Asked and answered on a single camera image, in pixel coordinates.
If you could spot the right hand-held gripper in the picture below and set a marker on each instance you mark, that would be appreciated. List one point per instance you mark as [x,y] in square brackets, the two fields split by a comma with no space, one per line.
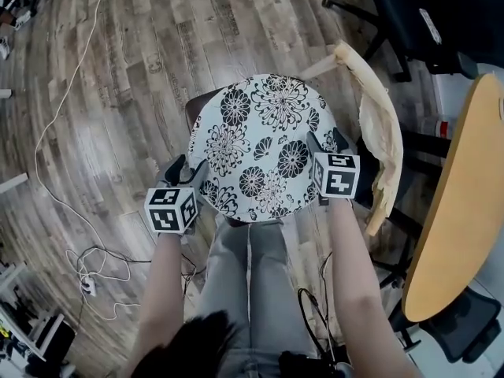
[336,175]

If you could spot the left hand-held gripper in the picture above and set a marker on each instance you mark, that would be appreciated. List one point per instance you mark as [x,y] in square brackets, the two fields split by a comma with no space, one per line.
[169,211]

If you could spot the floral black white round cushion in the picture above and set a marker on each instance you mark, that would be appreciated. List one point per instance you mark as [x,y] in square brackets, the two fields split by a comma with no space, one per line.
[267,148]

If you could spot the brown round stool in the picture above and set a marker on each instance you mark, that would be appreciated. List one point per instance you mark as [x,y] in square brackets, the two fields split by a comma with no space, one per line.
[193,108]

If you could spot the person's left forearm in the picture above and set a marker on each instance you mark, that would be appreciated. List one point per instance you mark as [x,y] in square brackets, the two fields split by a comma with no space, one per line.
[161,297]

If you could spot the person's right forearm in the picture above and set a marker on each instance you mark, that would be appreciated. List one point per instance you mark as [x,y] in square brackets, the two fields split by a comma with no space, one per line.
[354,282]

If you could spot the black office chair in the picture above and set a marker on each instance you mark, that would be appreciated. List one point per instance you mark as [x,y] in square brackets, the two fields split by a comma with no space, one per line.
[464,325]
[401,10]

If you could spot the beige torn curved sheet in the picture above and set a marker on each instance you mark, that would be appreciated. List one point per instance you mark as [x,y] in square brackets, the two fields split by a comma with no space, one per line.
[384,140]

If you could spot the person's grey trousers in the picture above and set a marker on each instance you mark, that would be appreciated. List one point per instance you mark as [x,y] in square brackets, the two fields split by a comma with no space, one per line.
[256,282]

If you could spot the round wooden table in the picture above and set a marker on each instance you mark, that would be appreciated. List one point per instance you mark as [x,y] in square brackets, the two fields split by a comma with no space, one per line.
[460,211]

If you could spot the white power strip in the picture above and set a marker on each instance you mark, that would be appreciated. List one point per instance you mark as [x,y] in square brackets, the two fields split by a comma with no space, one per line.
[88,286]

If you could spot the white metal rack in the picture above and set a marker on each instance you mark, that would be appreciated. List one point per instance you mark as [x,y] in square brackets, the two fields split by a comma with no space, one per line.
[35,329]

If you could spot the black waist pack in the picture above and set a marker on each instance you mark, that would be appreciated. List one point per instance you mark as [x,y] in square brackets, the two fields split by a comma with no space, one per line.
[303,364]

